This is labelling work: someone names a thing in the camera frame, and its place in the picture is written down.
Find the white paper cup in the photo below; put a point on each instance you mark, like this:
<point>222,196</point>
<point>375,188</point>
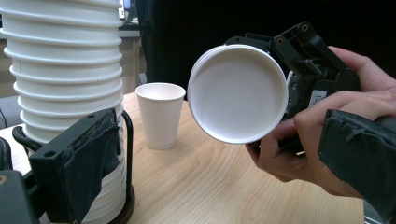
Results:
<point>238,96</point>
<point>160,118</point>

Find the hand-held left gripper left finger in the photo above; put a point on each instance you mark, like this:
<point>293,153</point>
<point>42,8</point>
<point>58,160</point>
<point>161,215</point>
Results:
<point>74,168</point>

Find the tall stack of paper cups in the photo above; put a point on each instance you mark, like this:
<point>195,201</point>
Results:
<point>62,62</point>

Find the black double cup holder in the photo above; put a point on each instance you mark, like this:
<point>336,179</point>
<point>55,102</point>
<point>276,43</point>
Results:
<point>129,155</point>

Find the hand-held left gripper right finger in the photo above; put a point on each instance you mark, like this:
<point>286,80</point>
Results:
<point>361,155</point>

